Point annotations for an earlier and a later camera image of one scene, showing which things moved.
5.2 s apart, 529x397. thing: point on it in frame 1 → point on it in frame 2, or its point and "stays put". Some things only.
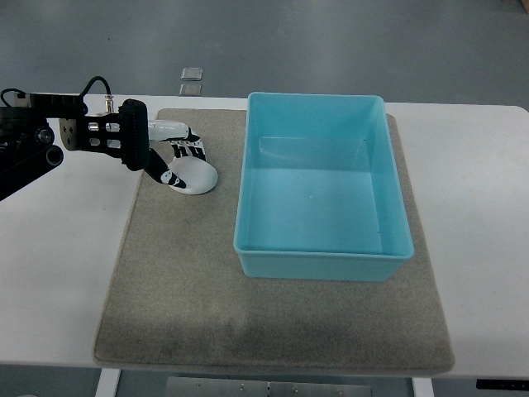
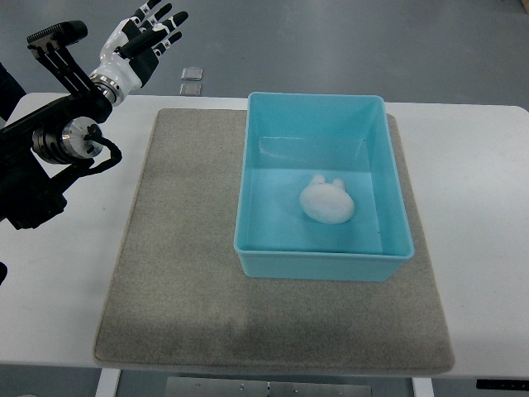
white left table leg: [107, 382] stays put
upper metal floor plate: [193, 74] stays put
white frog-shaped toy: [198, 175] → [326, 202]
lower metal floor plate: [191, 89] stays put
